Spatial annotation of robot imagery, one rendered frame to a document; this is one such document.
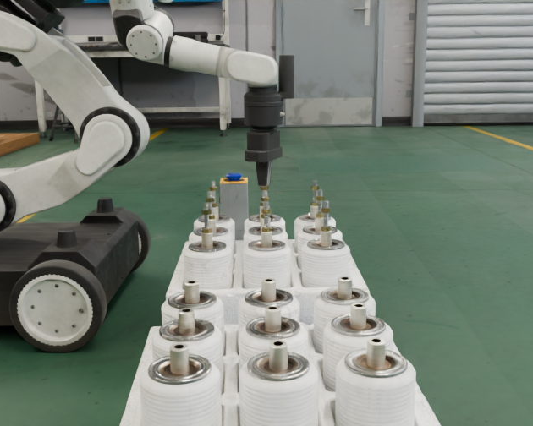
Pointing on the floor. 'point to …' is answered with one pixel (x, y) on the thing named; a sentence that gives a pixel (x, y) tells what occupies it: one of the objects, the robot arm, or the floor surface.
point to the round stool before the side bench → (61, 126)
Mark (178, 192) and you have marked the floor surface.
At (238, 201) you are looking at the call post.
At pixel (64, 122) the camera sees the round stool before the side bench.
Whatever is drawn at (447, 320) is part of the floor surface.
